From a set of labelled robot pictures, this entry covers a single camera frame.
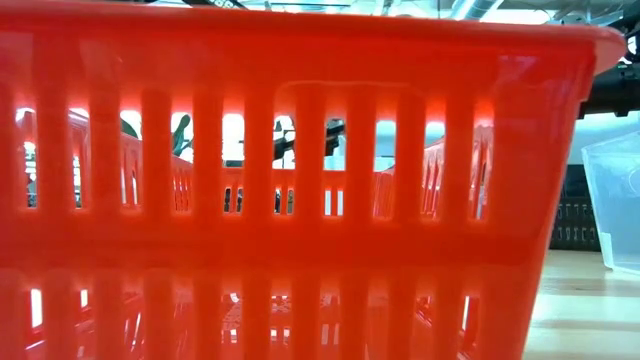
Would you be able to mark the red slotted plastic basket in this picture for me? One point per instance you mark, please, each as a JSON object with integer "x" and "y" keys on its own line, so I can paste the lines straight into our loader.
{"x": 320, "y": 240}

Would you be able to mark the silver ventilation duct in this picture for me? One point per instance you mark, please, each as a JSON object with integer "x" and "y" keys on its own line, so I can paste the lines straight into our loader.
{"x": 475, "y": 7}

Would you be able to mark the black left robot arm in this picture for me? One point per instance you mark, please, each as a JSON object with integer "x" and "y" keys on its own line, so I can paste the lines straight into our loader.
{"x": 232, "y": 4}

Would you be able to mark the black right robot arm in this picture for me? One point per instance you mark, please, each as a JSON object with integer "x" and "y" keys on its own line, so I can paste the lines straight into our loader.
{"x": 615, "y": 97}

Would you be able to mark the clear plastic container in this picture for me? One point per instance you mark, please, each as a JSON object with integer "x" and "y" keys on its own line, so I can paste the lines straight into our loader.
{"x": 620, "y": 200}

